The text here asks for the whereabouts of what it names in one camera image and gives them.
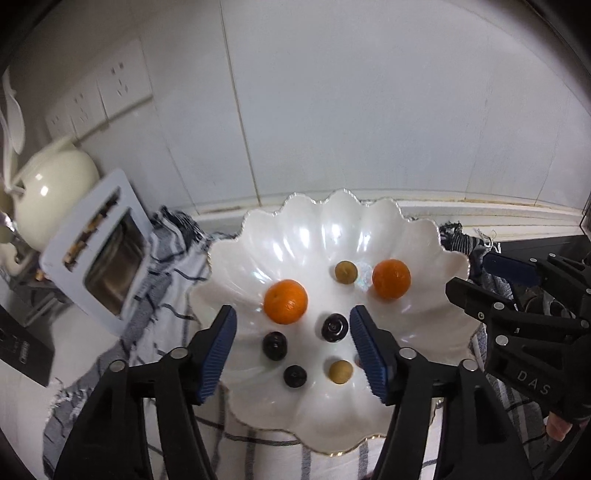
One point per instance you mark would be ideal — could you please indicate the white wall socket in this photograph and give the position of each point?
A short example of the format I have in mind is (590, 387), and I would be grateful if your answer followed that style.
(60, 121)
(124, 78)
(87, 108)

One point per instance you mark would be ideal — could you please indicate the tan longan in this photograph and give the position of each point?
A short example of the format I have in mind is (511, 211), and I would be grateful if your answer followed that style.
(341, 371)
(346, 271)

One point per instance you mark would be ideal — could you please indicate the person's right hand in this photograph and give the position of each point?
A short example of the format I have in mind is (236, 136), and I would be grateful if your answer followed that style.
(557, 427)

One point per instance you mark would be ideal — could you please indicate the dark cherry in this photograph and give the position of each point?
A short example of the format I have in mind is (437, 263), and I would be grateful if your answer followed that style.
(274, 345)
(333, 326)

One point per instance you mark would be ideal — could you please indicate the white spoon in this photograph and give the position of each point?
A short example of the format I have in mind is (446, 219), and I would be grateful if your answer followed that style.
(14, 124)

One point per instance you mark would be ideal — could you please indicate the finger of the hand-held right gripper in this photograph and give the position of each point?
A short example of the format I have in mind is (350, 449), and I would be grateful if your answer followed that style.
(508, 270)
(471, 295)

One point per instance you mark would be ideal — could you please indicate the orange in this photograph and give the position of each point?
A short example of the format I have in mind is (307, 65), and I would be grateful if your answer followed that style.
(391, 279)
(286, 301)

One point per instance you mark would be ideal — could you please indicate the checked grey white cloth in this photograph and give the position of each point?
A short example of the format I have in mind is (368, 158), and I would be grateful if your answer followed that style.
(166, 277)

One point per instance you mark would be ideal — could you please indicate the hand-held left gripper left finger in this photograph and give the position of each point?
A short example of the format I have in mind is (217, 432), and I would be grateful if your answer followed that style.
(217, 355)

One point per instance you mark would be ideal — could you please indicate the white cutting board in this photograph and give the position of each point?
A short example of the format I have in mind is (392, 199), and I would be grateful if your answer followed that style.
(60, 258)

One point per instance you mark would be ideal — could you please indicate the steel pot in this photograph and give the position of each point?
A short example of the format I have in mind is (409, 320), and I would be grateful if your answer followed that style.
(115, 272)

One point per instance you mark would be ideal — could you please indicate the cream ceramic pot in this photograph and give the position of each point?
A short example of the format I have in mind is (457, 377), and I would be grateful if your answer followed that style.
(55, 194)

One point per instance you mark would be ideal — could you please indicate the black knife block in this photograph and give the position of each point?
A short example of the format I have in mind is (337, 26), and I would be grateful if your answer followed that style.
(23, 346)

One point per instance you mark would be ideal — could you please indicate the blueberry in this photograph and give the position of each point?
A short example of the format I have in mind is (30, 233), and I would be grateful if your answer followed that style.
(295, 375)

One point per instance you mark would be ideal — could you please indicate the white scalloped bowl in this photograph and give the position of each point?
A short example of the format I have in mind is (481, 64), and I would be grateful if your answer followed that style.
(318, 240)

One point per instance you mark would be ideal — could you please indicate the red grape tomato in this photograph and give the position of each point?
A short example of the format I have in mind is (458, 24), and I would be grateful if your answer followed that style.
(358, 361)

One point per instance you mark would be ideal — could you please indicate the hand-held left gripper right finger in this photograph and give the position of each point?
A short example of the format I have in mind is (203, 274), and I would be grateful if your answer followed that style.
(371, 355)

